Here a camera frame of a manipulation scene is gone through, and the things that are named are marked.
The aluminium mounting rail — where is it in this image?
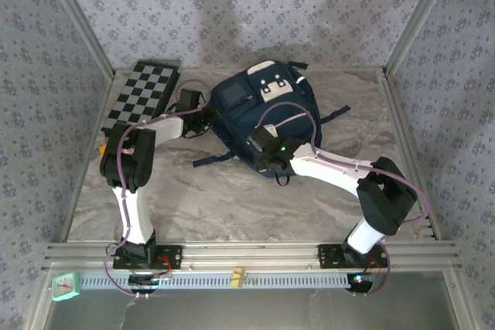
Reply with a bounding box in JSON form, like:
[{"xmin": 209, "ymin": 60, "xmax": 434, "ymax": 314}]
[{"xmin": 41, "ymin": 240, "xmax": 463, "ymax": 274}]

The yellow clip on duct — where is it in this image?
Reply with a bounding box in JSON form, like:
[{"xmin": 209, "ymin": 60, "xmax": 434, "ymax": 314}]
[{"xmin": 230, "ymin": 267, "xmax": 248, "ymax": 288}]

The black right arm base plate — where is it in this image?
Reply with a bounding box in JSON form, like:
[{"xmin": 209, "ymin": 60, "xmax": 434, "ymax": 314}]
[{"xmin": 317, "ymin": 243, "xmax": 387, "ymax": 270}]

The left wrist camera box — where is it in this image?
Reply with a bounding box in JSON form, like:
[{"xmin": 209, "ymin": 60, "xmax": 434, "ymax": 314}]
[{"xmin": 178, "ymin": 89, "xmax": 203, "ymax": 110}]

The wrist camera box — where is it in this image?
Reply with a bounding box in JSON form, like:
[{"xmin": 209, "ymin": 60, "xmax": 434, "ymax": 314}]
[
  {"xmin": 178, "ymin": 89, "xmax": 203, "ymax": 110},
  {"xmin": 250, "ymin": 124, "xmax": 278, "ymax": 150}
]

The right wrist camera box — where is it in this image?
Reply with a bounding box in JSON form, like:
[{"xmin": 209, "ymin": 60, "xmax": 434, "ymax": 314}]
[{"xmin": 250, "ymin": 124, "xmax": 278, "ymax": 150}]

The black grey folding chessboard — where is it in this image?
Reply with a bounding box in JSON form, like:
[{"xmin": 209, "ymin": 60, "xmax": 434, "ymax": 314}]
[{"xmin": 101, "ymin": 60, "xmax": 182, "ymax": 132}]

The aluminium side rail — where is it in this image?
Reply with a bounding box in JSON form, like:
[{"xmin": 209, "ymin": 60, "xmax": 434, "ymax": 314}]
[
  {"xmin": 57, "ymin": 69, "xmax": 117, "ymax": 244},
  {"xmin": 381, "ymin": 69, "xmax": 453, "ymax": 244}
]

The navy blue school backpack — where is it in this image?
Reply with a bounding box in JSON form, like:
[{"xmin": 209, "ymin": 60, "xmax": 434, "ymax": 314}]
[{"xmin": 193, "ymin": 60, "xmax": 351, "ymax": 186}]

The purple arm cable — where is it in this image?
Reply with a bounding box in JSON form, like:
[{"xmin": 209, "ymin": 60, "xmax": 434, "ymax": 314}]
[
  {"xmin": 103, "ymin": 78, "xmax": 213, "ymax": 300},
  {"xmin": 258, "ymin": 101, "xmax": 431, "ymax": 300}
]

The grey slotted cable duct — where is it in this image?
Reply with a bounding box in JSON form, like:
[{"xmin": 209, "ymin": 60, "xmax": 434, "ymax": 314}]
[{"xmin": 79, "ymin": 271, "xmax": 355, "ymax": 291}]

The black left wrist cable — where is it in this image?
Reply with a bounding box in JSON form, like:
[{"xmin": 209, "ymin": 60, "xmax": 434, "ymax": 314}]
[{"xmin": 181, "ymin": 124, "xmax": 212, "ymax": 141}]

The aluminium frame post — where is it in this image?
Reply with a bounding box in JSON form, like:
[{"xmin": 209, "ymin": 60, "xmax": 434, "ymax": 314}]
[
  {"xmin": 384, "ymin": 0, "xmax": 463, "ymax": 78},
  {"xmin": 36, "ymin": 0, "xmax": 117, "ymax": 78}
]

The teal alarm clock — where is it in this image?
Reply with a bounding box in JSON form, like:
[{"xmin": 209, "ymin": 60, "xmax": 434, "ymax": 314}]
[{"xmin": 50, "ymin": 271, "xmax": 82, "ymax": 302}]

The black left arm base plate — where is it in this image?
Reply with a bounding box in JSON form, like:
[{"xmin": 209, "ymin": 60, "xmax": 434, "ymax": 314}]
[{"xmin": 111, "ymin": 243, "xmax": 183, "ymax": 270}]

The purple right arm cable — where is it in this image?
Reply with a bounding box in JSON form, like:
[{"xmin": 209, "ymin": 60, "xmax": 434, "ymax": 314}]
[{"xmin": 258, "ymin": 101, "xmax": 431, "ymax": 300}]

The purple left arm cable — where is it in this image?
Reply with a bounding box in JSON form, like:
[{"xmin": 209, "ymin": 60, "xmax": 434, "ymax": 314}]
[{"xmin": 103, "ymin": 78, "xmax": 213, "ymax": 300}]

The small circuit board with wires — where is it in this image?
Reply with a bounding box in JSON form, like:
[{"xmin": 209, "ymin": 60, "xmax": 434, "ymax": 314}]
[
  {"xmin": 349, "ymin": 272, "xmax": 378, "ymax": 292},
  {"xmin": 128, "ymin": 272, "xmax": 174, "ymax": 289}
]

